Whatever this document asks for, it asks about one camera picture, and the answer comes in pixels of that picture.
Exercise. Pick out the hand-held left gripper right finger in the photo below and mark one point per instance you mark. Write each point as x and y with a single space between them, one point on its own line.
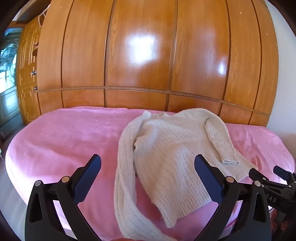
205 178

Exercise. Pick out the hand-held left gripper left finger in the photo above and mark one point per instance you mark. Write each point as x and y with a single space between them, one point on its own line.
89 176

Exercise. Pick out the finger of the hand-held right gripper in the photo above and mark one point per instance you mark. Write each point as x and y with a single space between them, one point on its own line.
281 172
257 176

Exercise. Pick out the cream knitted sweater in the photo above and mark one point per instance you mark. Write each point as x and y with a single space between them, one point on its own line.
166 150

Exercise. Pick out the pink bed blanket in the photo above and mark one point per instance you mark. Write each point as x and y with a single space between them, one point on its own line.
69 139

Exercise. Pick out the wooden cabinet with inlay lines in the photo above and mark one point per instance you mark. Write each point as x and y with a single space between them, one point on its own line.
26 92

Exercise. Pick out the etched glass door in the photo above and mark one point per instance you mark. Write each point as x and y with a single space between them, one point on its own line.
8 76

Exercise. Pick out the glossy wooden wardrobe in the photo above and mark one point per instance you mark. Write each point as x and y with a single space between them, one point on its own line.
150 58

